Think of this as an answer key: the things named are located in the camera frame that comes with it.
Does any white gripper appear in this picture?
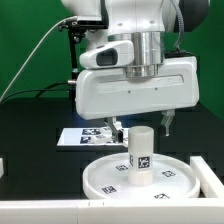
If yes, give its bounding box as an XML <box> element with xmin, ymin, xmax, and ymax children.
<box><xmin>76</xmin><ymin>57</ymin><xmax>199</xmax><ymax>143</ymax></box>

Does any white round table top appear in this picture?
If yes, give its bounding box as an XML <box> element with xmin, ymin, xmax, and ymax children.
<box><xmin>83</xmin><ymin>153</ymin><xmax>200</xmax><ymax>201</ymax></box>

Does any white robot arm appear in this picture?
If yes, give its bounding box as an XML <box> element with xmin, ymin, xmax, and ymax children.
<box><xmin>61</xmin><ymin>0</ymin><xmax>210</xmax><ymax>144</ymax></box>

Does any white cross-shaped table base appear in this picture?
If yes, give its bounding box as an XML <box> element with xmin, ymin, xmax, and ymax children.
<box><xmin>91</xmin><ymin>127</ymin><xmax>128</xmax><ymax>147</ymax></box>

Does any white marker sheet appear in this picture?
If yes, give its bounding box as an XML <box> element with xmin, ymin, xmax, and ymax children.
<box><xmin>56</xmin><ymin>127</ymin><xmax>130</xmax><ymax>147</ymax></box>

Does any white L-shaped border fence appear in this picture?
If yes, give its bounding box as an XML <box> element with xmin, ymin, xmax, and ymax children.
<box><xmin>0</xmin><ymin>156</ymin><xmax>224</xmax><ymax>224</ymax></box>

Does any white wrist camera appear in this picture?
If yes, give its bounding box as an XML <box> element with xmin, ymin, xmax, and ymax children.
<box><xmin>80</xmin><ymin>40</ymin><xmax>134</xmax><ymax>69</ymax></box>

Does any black cable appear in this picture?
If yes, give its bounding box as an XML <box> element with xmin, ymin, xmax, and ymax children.
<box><xmin>0</xmin><ymin>80</ymin><xmax>82</xmax><ymax>106</ymax></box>

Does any grey camera cable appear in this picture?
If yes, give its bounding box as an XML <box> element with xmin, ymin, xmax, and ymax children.
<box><xmin>0</xmin><ymin>17</ymin><xmax>78</xmax><ymax>103</ymax></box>

